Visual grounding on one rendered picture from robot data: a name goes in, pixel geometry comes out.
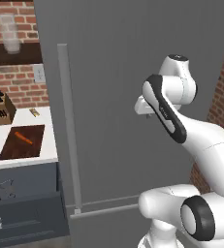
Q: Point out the grey fridge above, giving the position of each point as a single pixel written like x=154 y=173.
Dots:
x=116 y=48

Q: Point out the dark wooden cutting board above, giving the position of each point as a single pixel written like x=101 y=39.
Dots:
x=18 y=148

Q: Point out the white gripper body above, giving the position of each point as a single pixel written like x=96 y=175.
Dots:
x=142 y=106

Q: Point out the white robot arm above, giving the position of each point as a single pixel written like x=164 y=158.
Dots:
x=210 y=151

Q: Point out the wooden knife block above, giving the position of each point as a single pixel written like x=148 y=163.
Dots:
x=2 y=111

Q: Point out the orange carrot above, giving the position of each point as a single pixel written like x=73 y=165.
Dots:
x=23 y=138

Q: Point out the dark wooden shelf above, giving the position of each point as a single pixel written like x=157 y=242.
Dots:
x=16 y=58

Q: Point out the clear glass jar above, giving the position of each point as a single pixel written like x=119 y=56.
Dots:
x=10 y=34

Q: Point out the white wall outlet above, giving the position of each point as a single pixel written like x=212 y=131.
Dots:
x=39 y=73

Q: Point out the small yellow-brown block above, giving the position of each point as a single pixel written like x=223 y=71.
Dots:
x=34 y=112

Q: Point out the dark blue open drawer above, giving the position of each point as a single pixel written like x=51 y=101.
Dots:
x=26 y=213

